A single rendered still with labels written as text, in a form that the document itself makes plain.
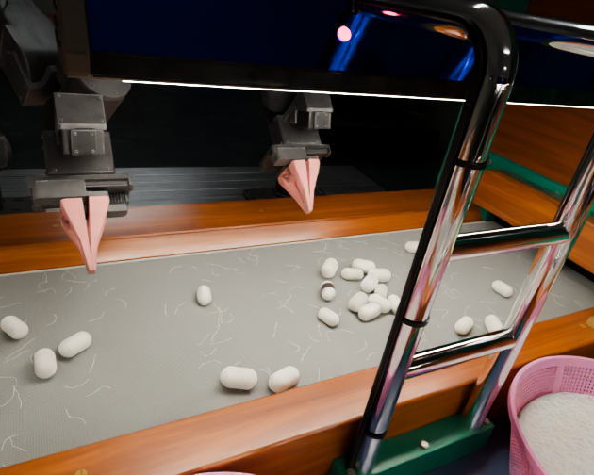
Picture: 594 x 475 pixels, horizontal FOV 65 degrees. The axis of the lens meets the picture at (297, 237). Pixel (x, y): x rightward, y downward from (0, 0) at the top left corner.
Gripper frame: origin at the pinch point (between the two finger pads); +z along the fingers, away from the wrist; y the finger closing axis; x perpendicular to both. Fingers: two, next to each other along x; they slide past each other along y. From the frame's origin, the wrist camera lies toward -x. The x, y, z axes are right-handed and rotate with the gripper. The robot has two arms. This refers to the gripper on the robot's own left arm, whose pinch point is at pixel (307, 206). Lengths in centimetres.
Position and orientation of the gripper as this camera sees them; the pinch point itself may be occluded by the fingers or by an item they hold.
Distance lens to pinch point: 72.2
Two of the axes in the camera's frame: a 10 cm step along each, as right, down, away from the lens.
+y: 8.9, -0.9, 4.5
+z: 2.3, 9.4, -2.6
